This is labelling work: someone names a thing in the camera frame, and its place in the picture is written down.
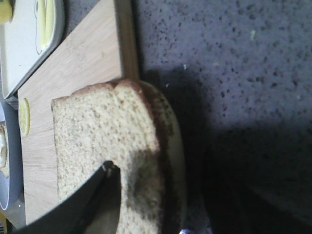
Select white bear-print tray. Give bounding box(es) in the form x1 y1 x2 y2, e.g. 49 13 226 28
0 0 65 99

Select lemon slice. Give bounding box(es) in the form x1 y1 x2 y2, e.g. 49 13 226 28
19 98 30 137

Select bread slice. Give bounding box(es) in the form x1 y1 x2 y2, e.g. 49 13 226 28
0 121 10 178
51 79 187 234

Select wooden cutting board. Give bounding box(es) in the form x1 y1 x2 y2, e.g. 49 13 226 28
18 0 139 224

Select yellow lemon front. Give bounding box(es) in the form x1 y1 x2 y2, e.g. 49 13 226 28
0 0 12 24

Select light blue round plate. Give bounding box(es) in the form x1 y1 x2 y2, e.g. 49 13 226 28
0 101 23 211

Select yellow plastic knife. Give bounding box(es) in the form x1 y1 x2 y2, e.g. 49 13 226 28
38 0 46 50

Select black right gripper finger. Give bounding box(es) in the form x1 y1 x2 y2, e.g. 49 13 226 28
16 161 121 234

